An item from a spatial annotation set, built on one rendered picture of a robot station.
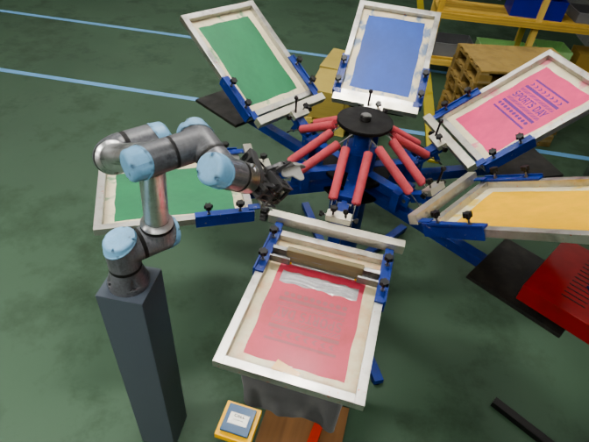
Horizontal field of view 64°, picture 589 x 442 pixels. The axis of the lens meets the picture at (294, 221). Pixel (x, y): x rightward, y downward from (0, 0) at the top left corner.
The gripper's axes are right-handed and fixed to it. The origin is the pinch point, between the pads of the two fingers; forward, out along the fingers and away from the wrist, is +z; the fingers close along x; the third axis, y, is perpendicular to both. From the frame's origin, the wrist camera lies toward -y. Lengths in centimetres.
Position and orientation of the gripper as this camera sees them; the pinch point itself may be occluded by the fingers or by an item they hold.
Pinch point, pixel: (286, 183)
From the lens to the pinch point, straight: 131.8
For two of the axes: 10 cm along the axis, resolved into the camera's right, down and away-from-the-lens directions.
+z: 4.8, 0.6, 8.7
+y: 5.6, 7.5, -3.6
